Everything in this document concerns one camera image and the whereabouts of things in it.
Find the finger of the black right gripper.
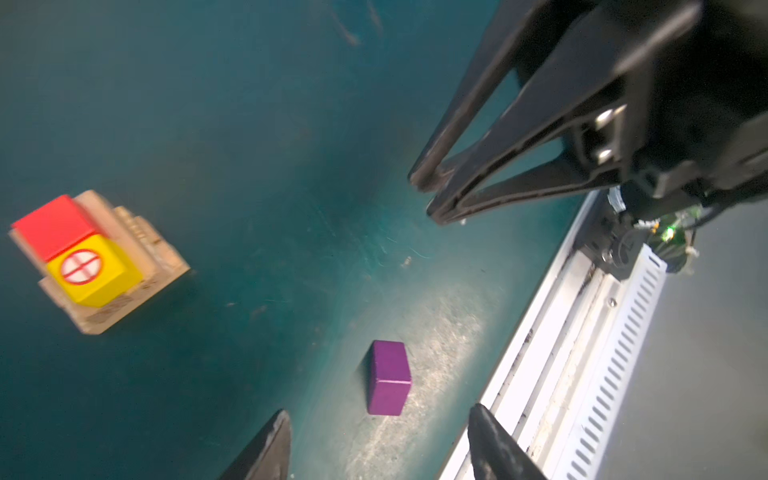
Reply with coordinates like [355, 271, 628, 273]
[425, 0, 703, 227]
[408, 0, 597, 192]

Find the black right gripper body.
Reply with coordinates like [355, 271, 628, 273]
[563, 1, 767, 219]

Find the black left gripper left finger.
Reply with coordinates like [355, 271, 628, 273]
[219, 409, 292, 480]

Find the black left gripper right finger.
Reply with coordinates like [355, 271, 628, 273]
[467, 404, 546, 480]

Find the purple block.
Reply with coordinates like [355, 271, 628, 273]
[368, 340, 413, 416]

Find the light wood block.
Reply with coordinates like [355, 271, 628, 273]
[9, 190, 189, 335]

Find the yellow cube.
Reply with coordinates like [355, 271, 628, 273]
[46, 234, 143, 308]

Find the red cube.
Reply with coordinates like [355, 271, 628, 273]
[12, 195, 102, 262]

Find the right green circuit board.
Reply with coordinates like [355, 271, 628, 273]
[646, 206, 703, 274]

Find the aluminium front rail base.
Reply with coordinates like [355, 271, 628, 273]
[437, 191, 670, 480]

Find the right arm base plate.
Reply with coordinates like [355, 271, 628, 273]
[574, 192, 649, 281]

